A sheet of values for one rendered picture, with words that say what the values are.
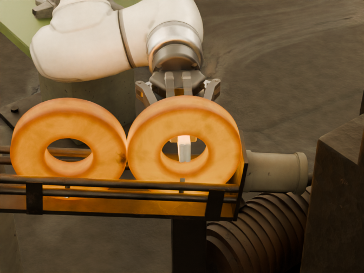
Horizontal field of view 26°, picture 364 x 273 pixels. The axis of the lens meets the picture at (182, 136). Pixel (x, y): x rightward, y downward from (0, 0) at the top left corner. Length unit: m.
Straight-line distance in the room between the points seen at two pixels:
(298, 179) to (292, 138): 1.18
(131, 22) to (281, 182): 0.39
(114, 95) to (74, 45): 0.89
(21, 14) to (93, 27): 0.82
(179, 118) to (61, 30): 0.37
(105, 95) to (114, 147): 1.13
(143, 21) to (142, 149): 0.31
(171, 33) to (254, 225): 0.32
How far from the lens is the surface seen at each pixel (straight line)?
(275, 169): 1.09
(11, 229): 1.52
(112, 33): 1.30
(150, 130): 1.04
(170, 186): 1.07
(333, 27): 2.83
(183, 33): 1.23
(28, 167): 1.08
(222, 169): 1.08
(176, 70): 1.20
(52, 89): 2.22
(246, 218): 1.25
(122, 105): 2.23
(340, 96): 2.48
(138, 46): 1.30
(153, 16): 1.29
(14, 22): 2.08
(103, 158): 1.06
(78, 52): 1.31
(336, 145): 0.85
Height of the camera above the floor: 1.39
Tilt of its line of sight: 38 degrees down
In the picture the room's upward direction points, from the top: straight up
